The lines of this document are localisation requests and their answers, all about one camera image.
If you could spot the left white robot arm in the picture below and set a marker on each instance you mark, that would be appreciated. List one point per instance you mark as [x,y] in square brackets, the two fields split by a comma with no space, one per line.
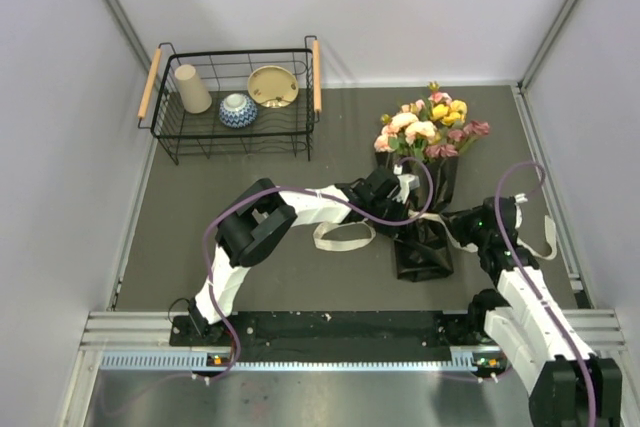
[250,229]

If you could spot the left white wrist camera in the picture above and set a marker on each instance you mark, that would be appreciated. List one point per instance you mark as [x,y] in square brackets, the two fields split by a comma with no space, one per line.
[408,182]

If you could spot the flower bouquet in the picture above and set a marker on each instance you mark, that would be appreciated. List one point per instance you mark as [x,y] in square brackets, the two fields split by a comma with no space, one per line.
[430,128]

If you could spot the beige paper cup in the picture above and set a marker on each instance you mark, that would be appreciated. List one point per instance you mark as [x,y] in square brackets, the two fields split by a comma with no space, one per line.
[195,97]

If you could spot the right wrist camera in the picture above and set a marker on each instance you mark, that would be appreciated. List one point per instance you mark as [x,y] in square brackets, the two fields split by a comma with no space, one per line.
[520,198]

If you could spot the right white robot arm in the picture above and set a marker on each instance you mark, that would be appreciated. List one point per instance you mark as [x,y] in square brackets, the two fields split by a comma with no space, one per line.
[567,383]

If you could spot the grey cable duct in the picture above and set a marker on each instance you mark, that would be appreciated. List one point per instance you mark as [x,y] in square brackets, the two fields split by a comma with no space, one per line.
[463,359]

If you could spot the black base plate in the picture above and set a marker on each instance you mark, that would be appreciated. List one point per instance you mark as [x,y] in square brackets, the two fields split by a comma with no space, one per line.
[305,330]

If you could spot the yellow gold plate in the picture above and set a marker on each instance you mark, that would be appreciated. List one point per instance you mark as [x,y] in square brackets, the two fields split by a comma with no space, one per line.
[272,86]

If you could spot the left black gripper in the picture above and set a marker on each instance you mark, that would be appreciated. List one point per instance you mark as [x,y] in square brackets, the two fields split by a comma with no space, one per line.
[388,229]

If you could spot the black wrapping paper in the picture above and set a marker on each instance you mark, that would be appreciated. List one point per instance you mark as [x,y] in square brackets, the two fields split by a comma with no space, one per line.
[421,248]

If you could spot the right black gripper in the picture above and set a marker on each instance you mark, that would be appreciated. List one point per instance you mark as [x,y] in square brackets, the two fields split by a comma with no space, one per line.
[456,221]

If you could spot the blue white ceramic bowl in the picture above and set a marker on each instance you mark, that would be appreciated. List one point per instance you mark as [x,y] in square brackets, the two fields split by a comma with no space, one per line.
[237,111]

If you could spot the black wire basket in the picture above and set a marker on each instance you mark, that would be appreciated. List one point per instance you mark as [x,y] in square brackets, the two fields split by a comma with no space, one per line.
[276,130]

